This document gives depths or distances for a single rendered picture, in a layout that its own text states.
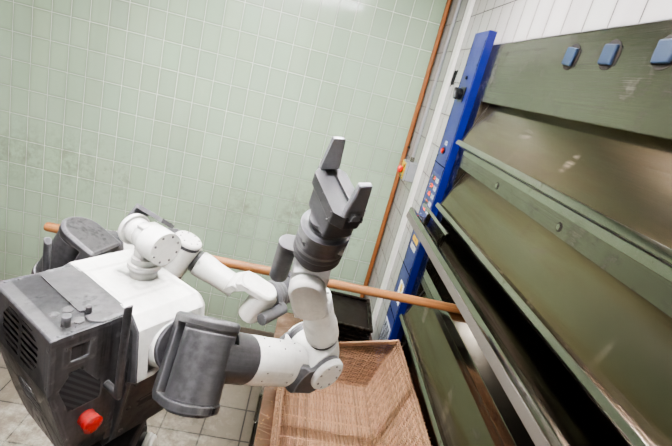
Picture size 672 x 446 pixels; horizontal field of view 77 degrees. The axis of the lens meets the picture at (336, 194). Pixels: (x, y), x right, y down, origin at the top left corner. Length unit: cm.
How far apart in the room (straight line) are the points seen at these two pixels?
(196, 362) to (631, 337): 73
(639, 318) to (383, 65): 195
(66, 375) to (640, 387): 90
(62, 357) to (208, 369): 22
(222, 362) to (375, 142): 197
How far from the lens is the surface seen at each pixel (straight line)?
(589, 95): 115
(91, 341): 81
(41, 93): 298
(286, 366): 89
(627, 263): 92
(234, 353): 79
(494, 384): 131
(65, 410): 87
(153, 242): 83
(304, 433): 179
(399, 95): 255
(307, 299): 76
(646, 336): 90
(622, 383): 89
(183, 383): 77
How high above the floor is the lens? 186
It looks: 16 degrees down
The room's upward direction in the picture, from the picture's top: 14 degrees clockwise
